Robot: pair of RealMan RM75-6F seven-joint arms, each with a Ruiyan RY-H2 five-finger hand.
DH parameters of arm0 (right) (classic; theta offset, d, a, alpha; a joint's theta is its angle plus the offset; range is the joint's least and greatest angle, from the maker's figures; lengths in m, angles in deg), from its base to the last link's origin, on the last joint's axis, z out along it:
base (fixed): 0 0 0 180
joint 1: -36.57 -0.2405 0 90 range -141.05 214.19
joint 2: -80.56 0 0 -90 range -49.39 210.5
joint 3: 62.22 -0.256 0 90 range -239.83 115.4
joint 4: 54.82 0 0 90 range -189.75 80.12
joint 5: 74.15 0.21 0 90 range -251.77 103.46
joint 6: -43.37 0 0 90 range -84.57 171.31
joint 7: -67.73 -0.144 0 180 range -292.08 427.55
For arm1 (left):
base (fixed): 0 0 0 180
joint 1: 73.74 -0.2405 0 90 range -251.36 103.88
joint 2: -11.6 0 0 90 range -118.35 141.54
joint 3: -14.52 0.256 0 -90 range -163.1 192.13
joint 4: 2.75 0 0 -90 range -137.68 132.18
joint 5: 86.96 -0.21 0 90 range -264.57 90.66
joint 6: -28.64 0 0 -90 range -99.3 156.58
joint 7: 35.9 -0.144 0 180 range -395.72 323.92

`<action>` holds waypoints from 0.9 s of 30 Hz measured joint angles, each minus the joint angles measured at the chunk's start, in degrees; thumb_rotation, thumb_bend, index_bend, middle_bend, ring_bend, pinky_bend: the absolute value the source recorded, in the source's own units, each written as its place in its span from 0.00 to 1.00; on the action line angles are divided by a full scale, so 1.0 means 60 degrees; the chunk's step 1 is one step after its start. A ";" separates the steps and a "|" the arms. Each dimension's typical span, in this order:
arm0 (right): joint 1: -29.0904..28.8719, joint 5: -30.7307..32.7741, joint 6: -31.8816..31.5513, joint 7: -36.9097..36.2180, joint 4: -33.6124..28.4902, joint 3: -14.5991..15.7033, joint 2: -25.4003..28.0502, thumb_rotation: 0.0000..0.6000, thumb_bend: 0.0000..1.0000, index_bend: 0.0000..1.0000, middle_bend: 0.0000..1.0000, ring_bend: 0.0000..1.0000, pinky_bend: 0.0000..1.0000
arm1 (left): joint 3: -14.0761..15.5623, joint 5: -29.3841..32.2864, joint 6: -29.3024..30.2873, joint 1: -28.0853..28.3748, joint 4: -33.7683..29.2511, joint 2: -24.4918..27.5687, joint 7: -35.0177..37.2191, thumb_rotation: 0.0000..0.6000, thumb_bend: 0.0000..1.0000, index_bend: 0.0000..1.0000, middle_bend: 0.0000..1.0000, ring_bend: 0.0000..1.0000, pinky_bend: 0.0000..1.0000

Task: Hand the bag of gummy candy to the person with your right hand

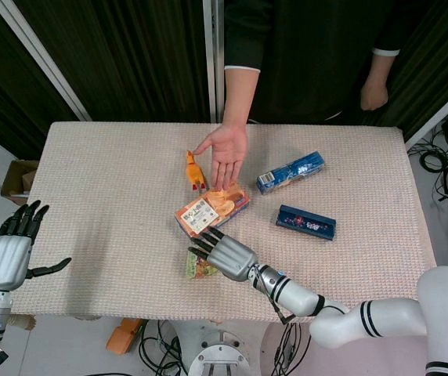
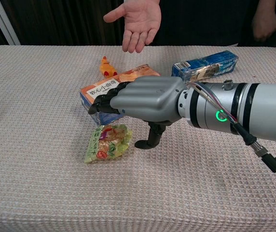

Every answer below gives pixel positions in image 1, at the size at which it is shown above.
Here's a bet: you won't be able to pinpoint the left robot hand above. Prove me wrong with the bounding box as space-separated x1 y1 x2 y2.
0 200 73 292

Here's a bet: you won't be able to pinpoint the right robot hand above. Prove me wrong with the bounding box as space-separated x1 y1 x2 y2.
187 226 259 282

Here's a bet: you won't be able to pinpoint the person's closed fist hand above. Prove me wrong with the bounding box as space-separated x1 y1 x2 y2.
359 76 389 112

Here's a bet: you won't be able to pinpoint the person's open hand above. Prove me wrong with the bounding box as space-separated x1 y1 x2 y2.
192 124 248 193

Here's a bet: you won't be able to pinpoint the green snack packet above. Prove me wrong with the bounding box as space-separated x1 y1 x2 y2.
185 250 220 280

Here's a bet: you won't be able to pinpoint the person's bare forearm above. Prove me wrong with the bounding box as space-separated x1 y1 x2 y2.
222 67 262 129

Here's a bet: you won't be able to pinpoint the robot base column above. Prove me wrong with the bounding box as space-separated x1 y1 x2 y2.
168 320 278 376

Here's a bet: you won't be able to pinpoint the beige woven tablecloth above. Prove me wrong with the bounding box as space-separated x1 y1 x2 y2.
10 120 438 324

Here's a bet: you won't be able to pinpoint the yellow rubber chicken toy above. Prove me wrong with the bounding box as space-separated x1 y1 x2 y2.
185 150 208 193

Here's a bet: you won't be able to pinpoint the orange biscuit box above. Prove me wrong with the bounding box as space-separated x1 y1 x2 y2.
175 185 251 239

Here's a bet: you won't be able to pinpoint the blue snack package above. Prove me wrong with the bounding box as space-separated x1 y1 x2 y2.
256 150 327 196

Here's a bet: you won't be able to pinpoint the cardboard box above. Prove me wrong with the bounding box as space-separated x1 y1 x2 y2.
0 159 40 207

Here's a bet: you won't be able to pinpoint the person's black-clad torso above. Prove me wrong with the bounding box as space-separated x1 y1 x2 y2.
222 0 407 125

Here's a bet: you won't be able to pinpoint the dark blue patterned box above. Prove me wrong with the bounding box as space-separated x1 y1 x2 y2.
275 204 338 241

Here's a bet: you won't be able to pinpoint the orange tool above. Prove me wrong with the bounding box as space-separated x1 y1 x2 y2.
105 317 143 355

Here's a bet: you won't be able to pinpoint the white metal frame post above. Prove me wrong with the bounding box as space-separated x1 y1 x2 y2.
201 0 226 125

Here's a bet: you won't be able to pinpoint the black floor cables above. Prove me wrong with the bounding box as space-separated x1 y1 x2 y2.
406 128 448 259

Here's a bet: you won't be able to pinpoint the black cable bundle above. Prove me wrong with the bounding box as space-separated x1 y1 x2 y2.
137 320 188 376

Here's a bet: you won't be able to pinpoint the white diagonal frame bar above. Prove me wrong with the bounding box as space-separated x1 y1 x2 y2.
0 0 92 122

